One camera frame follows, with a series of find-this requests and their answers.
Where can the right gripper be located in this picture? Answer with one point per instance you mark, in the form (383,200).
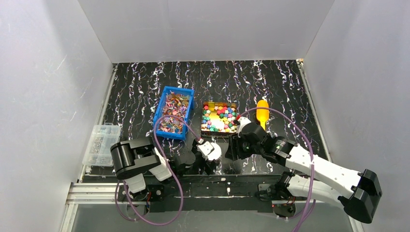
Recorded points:
(237,150)

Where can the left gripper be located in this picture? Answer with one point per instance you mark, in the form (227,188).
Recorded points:
(198,159)

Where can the yellow plastic scoop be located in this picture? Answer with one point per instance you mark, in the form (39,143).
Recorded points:
(262,115)

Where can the square tin of colourful candies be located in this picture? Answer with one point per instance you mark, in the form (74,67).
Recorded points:
(218,118)

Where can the blue plastic candy bin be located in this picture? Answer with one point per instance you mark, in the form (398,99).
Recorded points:
(173,112)

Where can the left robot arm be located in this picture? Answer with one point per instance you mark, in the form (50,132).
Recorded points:
(133,159)

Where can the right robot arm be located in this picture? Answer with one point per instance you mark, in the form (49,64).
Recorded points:
(357,193)

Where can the clear plastic box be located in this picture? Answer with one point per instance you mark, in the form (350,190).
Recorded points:
(98,151)

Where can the aluminium frame rail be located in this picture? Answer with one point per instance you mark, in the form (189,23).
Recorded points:
(219,206)

